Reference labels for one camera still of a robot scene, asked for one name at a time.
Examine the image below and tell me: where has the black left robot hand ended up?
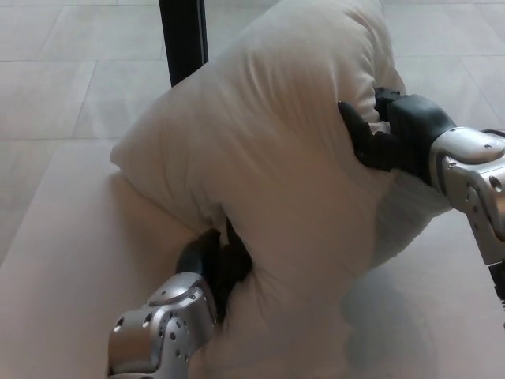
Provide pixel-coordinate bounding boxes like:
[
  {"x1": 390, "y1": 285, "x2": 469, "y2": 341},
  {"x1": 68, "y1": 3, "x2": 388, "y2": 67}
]
[{"x1": 176, "y1": 219, "x2": 254, "y2": 323}]

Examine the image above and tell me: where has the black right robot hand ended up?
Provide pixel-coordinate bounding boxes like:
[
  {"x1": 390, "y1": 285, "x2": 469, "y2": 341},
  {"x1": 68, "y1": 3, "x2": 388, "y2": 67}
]
[{"x1": 338, "y1": 87, "x2": 458, "y2": 186}]

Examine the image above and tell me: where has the white square pillow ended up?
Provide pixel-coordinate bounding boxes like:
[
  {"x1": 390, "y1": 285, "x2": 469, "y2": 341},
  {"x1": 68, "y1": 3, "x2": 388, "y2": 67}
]
[{"x1": 110, "y1": 0, "x2": 470, "y2": 379}]

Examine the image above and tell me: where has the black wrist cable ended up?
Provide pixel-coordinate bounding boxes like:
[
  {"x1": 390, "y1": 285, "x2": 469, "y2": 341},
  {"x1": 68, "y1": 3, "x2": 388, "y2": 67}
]
[{"x1": 487, "y1": 258, "x2": 505, "y2": 328}]

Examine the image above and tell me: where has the black metal post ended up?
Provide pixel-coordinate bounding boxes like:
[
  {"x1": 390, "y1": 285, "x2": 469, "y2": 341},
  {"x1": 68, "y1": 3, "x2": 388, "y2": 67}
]
[{"x1": 158, "y1": 0, "x2": 210, "y2": 88}]

